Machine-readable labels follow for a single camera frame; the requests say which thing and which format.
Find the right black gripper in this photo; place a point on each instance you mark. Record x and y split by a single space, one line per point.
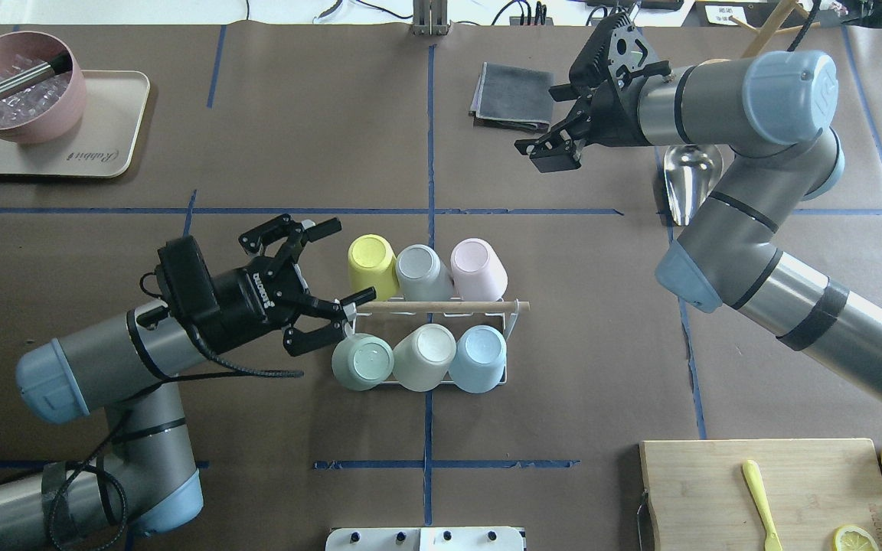
615 116

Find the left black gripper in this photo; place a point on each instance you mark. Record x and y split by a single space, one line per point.
246 300

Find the mint green cup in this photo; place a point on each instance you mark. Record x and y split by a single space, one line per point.
362 361

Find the pink cup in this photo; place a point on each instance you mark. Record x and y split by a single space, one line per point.
477 271

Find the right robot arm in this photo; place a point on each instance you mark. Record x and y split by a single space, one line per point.
774 112

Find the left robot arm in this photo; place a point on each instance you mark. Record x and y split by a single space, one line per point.
143 477

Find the yellow cup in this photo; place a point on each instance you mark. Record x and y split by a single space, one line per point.
371 263

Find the grey cup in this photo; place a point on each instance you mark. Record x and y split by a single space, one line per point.
422 276

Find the cream white cup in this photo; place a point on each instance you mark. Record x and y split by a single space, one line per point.
422 358

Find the light blue cup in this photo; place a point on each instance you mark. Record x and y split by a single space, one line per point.
479 363

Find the grey folded cloth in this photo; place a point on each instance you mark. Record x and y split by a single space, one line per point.
513 97

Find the stainless steel scoop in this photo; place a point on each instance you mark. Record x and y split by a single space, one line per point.
690 173

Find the beige serving tray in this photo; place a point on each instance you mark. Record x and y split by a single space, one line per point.
100 145

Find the wooden mug tree stand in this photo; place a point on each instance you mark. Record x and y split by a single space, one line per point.
773 26

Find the pink bowl with ice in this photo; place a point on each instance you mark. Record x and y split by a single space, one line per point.
45 110

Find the bamboo cutting board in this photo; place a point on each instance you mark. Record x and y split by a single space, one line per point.
707 494

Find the yellow plastic knife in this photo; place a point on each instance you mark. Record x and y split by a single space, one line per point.
754 481

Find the lemon slice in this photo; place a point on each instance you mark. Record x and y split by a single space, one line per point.
852 537

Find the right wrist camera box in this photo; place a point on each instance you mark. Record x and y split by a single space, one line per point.
613 50

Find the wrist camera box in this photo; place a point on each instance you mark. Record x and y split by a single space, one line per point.
185 283
613 50

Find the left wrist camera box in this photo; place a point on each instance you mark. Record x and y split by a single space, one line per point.
185 283

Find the white wire cup rack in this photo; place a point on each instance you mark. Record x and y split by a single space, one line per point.
500 315

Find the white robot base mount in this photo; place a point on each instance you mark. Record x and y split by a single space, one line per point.
427 538

